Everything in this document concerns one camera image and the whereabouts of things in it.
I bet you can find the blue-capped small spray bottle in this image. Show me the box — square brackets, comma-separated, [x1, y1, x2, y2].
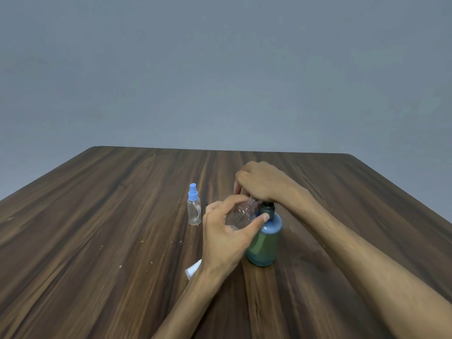
[187, 183, 202, 226]

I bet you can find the person's right forearm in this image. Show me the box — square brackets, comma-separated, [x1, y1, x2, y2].
[282, 192, 452, 339]

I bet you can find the blue green pump bottle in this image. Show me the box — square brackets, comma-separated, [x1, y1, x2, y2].
[245, 201, 283, 267]

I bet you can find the person's right hand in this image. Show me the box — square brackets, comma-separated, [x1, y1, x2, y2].
[234, 161, 315, 210]

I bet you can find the white spray cap with tube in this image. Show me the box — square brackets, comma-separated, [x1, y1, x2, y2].
[185, 259, 202, 281]

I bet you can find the person's left forearm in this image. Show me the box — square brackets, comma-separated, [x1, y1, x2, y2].
[152, 263, 230, 339]

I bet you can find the clear small bottle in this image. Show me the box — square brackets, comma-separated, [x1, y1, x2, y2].
[225, 197, 261, 231]

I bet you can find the person's left hand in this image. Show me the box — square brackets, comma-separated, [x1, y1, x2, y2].
[200, 194, 271, 279]

